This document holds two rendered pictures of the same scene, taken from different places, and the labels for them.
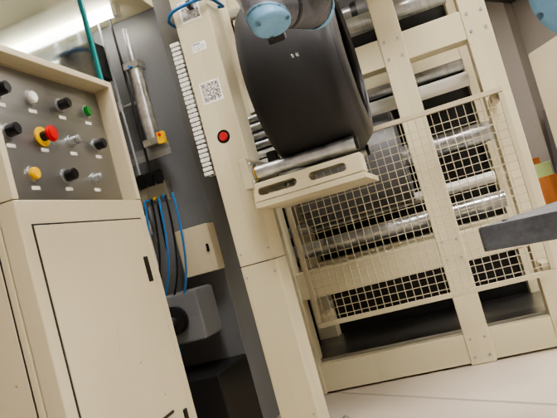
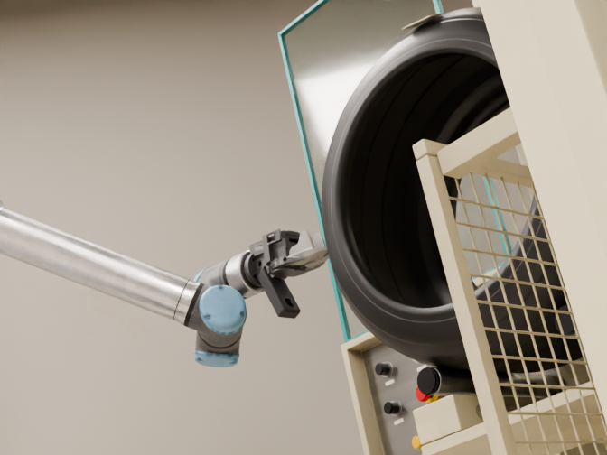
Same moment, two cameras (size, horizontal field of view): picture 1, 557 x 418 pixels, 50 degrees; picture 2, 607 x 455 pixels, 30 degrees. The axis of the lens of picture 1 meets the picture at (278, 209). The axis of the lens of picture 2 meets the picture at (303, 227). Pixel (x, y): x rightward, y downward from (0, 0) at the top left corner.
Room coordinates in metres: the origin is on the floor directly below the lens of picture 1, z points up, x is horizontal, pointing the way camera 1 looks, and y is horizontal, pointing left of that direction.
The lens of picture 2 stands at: (2.53, -1.94, 0.48)
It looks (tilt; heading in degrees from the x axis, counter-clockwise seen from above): 22 degrees up; 118
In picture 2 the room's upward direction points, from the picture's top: 12 degrees counter-clockwise
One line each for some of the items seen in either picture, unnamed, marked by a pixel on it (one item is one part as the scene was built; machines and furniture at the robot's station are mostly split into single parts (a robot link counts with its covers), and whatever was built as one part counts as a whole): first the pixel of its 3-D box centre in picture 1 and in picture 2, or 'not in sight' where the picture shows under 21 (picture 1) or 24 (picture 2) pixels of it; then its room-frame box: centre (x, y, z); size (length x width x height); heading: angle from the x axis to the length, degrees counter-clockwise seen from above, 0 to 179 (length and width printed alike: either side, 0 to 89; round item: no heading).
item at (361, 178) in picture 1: (321, 190); (577, 417); (1.99, -0.15, 0.80); 0.37 x 0.36 x 0.02; 165
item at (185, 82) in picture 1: (195, 109); not in sight; (2.03, 0.19, 1.19); 0.05 x 0.04 x 0.48; 165
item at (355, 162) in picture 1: (308, 178); (504, 421); (1.86, -0.12, 0.83); 0.36 x 0.09 x 0.06; 75
